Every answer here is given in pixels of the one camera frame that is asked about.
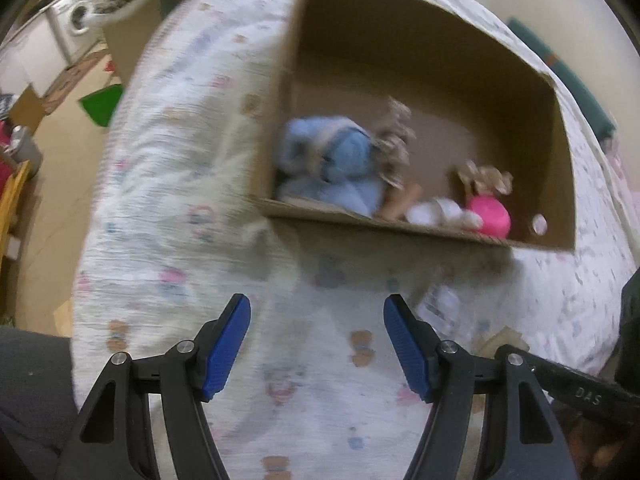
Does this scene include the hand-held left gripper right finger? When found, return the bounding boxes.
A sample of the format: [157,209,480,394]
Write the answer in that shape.
[383,293,581,480]

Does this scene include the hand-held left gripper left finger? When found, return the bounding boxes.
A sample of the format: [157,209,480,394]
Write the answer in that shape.
[54,293,252,480]

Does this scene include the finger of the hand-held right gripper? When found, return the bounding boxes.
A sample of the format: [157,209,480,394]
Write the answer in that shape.
[494,344,636,413]

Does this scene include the white plush toy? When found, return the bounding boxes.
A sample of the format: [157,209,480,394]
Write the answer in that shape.
[406,197,482,231]

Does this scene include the pink ball toy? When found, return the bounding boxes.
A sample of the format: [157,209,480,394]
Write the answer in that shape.
[466,195,512,238]

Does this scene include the cream scrunchie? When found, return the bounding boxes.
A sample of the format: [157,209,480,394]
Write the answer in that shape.
[457,160,515,197]

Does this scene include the blue plush toy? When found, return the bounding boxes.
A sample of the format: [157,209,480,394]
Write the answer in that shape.
[276,116,387,218]

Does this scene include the brown cardboard box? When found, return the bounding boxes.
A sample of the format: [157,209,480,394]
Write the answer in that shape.
[250,0,577,252]

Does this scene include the person's right hand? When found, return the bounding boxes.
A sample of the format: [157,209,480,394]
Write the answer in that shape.
[550,402,628,467]

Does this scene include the clear plastic packet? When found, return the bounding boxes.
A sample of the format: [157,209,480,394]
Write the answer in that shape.
[419,285,461,333]

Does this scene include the brown cardboard piece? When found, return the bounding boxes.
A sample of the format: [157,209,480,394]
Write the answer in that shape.
[472,326,531,361]

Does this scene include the printed white bed quilt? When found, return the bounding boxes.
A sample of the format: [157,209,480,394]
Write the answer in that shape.
[70,0,640,480]

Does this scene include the person's grey pants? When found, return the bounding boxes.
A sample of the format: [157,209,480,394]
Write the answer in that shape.
[0,325,81,480]

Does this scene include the red and yellow rack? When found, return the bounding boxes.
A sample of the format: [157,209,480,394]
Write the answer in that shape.
[0,120,32,261]

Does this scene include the grey container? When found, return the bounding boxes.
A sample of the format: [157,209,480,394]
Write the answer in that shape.
[7,126,42,181]

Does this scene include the cardboard box on floor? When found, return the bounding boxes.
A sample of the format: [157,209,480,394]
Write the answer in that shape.
[9,85,47,133]

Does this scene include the white washing machine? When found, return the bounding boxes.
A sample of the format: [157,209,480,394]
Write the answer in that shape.
[50,0,105,61]

